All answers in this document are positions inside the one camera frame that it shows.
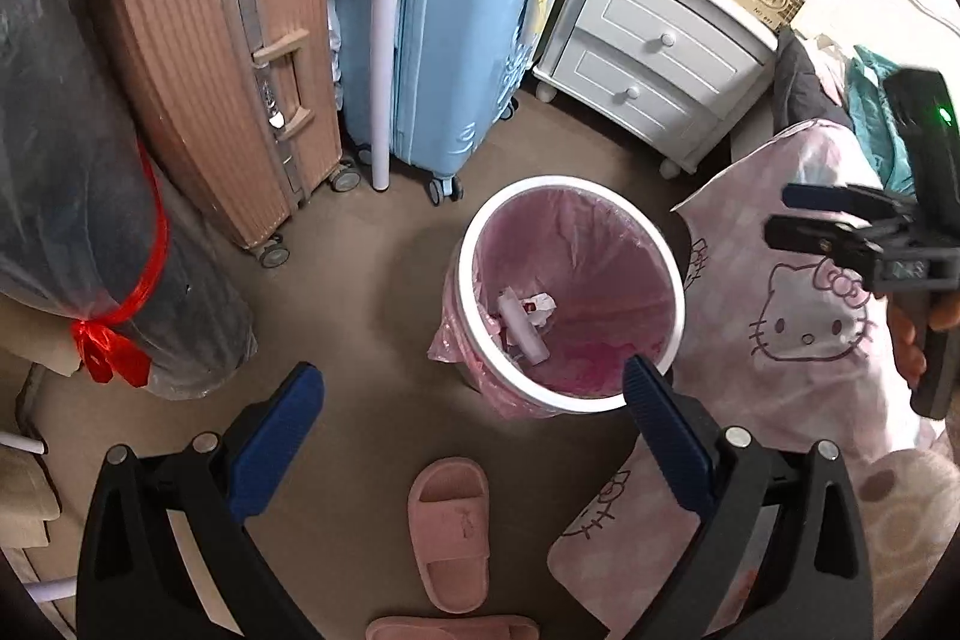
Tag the white pole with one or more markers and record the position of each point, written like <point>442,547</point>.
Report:
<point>390,10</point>

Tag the dark bundle in plastic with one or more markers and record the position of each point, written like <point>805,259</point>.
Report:
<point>67,175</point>

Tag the pink bin liner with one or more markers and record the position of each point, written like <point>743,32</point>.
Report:
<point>600,280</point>

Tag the person's right hand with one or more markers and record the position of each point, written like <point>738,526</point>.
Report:
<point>909,340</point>

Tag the white trash bin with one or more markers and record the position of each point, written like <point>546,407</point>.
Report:
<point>480,212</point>

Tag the long white box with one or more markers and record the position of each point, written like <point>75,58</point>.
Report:
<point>519,329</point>

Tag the teal pillow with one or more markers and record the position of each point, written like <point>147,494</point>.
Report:
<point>877,115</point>

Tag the light blue suitcase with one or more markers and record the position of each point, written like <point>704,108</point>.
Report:
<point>465,10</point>

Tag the white nightstand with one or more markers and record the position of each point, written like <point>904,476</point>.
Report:
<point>660,55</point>

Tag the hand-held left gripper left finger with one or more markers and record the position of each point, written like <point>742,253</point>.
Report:
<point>277,437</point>

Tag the pink checked cartoon blanket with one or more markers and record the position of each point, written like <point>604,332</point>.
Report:
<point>765,340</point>

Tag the beige cushion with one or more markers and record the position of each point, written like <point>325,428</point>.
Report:
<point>26,494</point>

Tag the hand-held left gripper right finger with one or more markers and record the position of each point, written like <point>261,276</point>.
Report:
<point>667,437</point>

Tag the brown spotted fleece blanket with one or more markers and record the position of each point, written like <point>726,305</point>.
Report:
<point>907,490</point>

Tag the dark grey bedsheet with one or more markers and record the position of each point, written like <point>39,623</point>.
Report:
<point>799,78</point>

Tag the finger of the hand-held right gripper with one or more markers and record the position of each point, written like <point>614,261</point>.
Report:
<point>825,197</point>
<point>810,239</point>

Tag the red ribbon bow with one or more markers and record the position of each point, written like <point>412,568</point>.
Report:
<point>120,332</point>

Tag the pink slipper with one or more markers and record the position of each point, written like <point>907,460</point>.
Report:
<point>450,629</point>
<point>450,527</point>

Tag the rose gold suitcase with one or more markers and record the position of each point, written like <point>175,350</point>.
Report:
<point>210,55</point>

